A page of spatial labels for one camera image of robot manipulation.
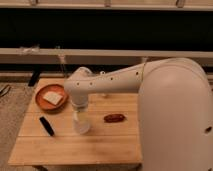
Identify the black eraser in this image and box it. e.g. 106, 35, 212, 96
39, 117, 55, 136

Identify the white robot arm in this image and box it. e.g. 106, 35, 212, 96
64, 58, 213, 171

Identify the white sponge piece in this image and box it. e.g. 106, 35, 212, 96
43, 91, 63, 105

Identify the black table leg stand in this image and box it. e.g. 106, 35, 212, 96
28, 66, 42, 87

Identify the brown sausage toy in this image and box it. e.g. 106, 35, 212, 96
104, 114, 126, 123

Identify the wooden table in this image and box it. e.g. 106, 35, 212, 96
7, 77, 144, 171

